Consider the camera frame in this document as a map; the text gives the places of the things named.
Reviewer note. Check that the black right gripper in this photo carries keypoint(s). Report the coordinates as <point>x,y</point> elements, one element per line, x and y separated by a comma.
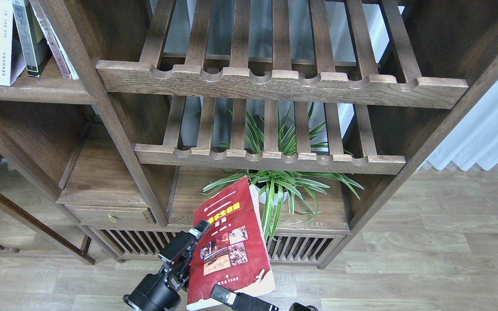
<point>238,301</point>

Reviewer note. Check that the white curtain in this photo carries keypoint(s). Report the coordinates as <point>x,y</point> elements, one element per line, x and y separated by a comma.
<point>474,141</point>

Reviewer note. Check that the dark wooden bookshelf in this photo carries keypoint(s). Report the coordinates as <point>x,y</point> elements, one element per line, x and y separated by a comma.
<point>159,107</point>

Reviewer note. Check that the brass drawer knob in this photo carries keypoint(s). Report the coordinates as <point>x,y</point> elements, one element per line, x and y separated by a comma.
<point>112,218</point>

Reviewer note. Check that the thin book white spine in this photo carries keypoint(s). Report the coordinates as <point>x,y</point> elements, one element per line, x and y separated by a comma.
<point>63,62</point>

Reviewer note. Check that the wooden furniture at left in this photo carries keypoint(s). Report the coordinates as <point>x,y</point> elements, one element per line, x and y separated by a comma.
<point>31,222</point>

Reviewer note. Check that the green spider plant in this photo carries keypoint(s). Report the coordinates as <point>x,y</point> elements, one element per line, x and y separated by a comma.
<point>280,185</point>

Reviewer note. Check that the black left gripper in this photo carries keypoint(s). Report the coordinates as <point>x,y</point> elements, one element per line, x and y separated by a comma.
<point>159,292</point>

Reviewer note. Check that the green black cover book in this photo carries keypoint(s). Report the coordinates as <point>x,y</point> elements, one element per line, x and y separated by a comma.
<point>35,48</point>

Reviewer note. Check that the red cover book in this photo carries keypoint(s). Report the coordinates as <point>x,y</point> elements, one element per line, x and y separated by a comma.
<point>232,253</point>

